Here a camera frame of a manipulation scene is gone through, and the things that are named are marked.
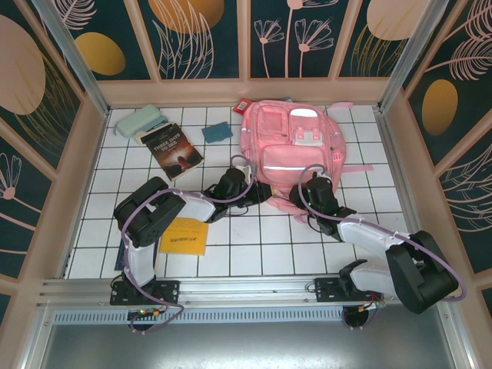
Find pink backpack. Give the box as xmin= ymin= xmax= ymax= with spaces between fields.
xmin=238 ymin=98 xmax=374 ymax=226

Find small blue pouch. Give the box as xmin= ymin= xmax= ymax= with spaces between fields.
xmin=201 ymin=121 xmax=234 ymax=145

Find dark Three Days book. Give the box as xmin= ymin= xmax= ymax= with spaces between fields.
xmin=140 ymin=122 xmax=205 ymax=181

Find yellow envelope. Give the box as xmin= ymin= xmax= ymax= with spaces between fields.
xmin=159 ymin=217 xmax=210 ymax=256

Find light blue stapler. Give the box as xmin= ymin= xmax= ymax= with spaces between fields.
xmin=144 ymin=115 xmax=168 ymax=131

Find mint green pencil case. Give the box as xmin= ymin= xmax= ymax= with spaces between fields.
xmin=115 ymin=104 xmax=159 ymax=138

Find dark blue patterned book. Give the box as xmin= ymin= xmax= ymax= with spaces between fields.
xmin=114 ymin=245 xmax=161 ymax=272

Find aluminium side rail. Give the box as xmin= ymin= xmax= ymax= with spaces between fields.
xmin=374 ymin=109 xmax=437 ymax=272

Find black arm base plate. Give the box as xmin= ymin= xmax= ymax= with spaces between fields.
xmin=314 ymin=276 xmax=385 ymax=304
xmin=110 ymin=279 xmax=181 ymax=307

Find aluminium mounting rail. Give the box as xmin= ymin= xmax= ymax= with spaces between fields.
xmin=36 ymin=273 xmax=457 ymax=308

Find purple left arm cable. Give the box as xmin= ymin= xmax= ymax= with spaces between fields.
xmin=121 ymin=153 xmax=257 ymax=335

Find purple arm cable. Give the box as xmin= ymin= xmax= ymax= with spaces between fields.
xmin=299 ymin=163 xmax=469 ymax=331
xmin=121 ymin=153 xmax=257 ymax=335

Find slotted grey cable duct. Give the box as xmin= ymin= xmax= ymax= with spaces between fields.
xmin=52 ymin=310 xmax=443 ymax=324

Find wall panel pink flowers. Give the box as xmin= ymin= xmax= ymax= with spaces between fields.
xmin=249 ymin=0 xmax=334 ymax=79

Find wall panel pink feathers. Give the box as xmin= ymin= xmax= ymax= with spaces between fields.
xmin=437 ymin=125 xmax=492 ymax=274

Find wall panel orange oval feather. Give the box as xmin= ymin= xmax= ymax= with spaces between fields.
xmin=405 ymin=0 xmax=492 ymax=168

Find aluminium corner post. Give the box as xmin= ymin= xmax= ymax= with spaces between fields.
xmin=32 ymin=0 xmax=111 ymax=117
xmin=377 ymin=0 xmax=449 ymax=113

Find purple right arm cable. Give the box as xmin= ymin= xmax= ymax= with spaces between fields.
xmin=299 ymin=163 xmax=469 ymax=331

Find wall panel orange disc feather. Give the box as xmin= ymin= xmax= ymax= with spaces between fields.
xmin=137 ymin=0 xmax=241 ymax=81

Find wall panel yellow oval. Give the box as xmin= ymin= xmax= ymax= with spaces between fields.
xmin=56 ymin=0 xmax=153 ymax=81

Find wall panel cream disc grass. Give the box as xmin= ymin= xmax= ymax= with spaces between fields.
xmin=337 ymin=0 xmax=426 ymax=78

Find wall panel single cream flower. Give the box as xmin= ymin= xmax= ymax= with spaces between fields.
xmin=0 ymin=134 xmax=55 ymax=280

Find wall panel large cream disc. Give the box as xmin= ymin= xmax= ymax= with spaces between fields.
xmin=0 ymin=0 xmax=84 ymax=172

